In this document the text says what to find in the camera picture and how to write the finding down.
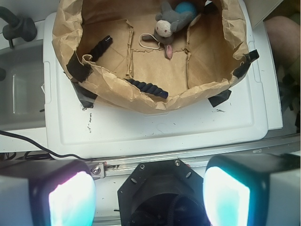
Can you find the black tape piece left rim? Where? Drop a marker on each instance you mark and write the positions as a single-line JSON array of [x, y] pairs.
[[78, 70]]

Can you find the aluminium rail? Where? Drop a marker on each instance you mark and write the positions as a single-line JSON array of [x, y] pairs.
[[195, 158]]

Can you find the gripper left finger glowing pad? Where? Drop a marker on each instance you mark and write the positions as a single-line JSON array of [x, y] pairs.
[[46, 193]]

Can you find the black octagonal mount plate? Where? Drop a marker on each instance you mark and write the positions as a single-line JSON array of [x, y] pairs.
[[162, 193]]

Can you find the brown paper bag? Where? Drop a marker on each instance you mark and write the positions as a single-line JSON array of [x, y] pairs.
[[105, 34]]

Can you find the white sink basin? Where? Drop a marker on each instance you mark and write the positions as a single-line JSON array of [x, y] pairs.
[[22, 98]]

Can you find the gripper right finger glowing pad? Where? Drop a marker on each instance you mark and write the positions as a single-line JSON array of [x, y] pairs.
[[253, 190]]

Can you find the blue felt ball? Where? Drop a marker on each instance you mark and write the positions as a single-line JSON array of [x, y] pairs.
[[186, 7]]

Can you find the black tape piece lower right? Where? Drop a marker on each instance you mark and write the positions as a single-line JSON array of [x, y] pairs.
[[220, 98]]

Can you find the black tape piece lower left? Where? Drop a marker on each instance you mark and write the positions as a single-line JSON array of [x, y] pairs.
[[85, 97]]

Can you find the black tape piece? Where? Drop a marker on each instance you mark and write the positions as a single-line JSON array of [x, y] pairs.
[[85, 97], [220, 98]]

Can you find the black tape piece right rim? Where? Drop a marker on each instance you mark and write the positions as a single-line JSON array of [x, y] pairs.
[[242, 70]]

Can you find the black tape piece rim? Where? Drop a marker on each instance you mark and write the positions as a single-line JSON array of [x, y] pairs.
[[242, 70], [78, 70]]

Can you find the gray plush mouse toy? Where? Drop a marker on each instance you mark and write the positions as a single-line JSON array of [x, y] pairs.
[[168, 22]]

